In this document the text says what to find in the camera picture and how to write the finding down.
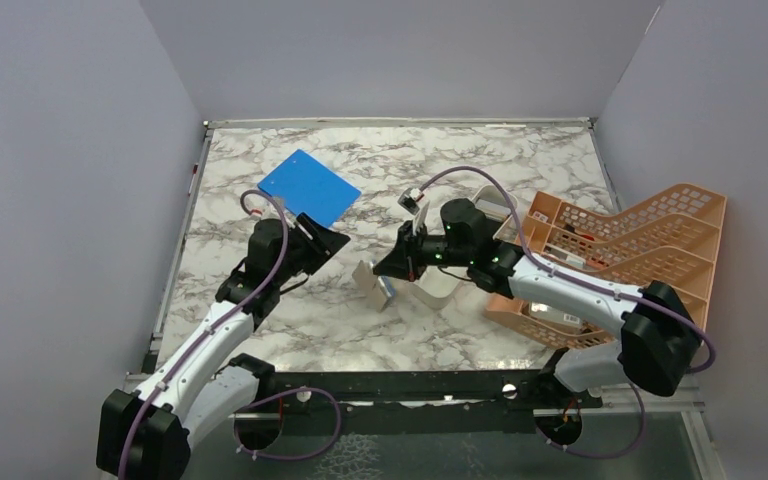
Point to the white oblong tray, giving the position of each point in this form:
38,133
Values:
436,287

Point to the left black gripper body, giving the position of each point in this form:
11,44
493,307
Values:
291,267

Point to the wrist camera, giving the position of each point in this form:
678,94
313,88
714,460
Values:
275,208
412,200

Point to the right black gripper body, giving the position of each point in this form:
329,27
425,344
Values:
437,245

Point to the orange plastic file rack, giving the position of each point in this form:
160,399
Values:
672,237

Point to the stack of cards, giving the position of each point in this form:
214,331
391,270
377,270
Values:
497,212

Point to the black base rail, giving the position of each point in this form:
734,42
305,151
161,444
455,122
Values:
402,402

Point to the beige card holder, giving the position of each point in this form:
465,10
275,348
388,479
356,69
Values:
378,290

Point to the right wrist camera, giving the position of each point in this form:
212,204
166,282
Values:
412,200

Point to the blue plastic board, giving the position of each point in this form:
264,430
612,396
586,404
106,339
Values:
307,186

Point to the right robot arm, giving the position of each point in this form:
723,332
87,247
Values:
655,338

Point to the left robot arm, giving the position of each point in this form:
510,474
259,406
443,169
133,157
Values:
150,432

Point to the box in orange rack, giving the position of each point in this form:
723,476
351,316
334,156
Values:
555,318

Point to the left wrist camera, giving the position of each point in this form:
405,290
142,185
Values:
275,208

